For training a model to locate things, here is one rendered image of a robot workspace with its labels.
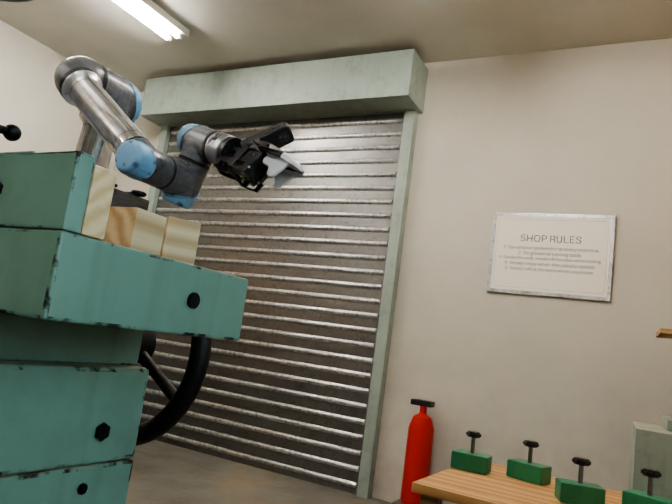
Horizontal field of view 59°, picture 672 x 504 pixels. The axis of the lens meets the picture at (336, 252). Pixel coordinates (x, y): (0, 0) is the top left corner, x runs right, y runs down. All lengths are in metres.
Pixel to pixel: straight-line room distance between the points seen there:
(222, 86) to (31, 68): 1.40
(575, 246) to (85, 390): 3.04
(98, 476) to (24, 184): 0.29
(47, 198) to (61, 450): 0.24
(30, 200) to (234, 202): 3.90
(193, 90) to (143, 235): 4.11
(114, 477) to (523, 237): 3.03
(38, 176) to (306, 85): 3.61
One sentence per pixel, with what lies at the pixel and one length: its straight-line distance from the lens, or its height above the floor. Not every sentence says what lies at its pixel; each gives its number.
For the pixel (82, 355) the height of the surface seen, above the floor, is 0.81.
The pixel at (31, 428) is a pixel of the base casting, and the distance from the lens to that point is 0.57.
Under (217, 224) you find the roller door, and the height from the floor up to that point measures 1.57.
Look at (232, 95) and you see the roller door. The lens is 4.34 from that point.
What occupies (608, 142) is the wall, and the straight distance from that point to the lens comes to 3.59.
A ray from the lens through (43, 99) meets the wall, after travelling 5.00.
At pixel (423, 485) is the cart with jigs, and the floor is 0.53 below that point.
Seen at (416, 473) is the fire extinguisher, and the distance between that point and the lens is 3.40.
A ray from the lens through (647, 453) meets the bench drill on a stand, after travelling 2.35.
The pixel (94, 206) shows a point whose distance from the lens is 0.44.
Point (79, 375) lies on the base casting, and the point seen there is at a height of 0.79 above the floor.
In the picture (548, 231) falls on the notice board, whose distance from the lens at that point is 3.45.
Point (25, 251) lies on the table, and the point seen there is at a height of 0.88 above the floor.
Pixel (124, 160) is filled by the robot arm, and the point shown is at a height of 1.16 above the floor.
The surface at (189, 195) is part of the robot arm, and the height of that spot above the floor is 1.13.
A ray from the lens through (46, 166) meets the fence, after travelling 0.46.
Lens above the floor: 0.85
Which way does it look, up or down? 9 degrees up
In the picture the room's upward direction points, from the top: 8 degrees clockwise
